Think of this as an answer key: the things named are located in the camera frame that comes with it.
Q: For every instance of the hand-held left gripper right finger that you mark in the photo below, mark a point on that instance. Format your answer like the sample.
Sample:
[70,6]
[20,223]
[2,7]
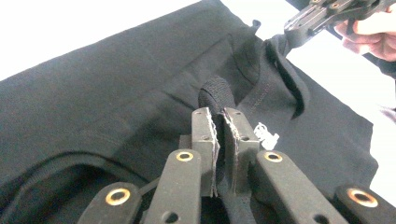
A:
[241,140]

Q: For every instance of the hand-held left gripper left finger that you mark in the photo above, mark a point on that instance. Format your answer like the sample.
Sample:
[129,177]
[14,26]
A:
[204,140]

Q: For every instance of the black tank top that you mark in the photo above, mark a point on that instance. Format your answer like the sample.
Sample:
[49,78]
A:
[93,93]

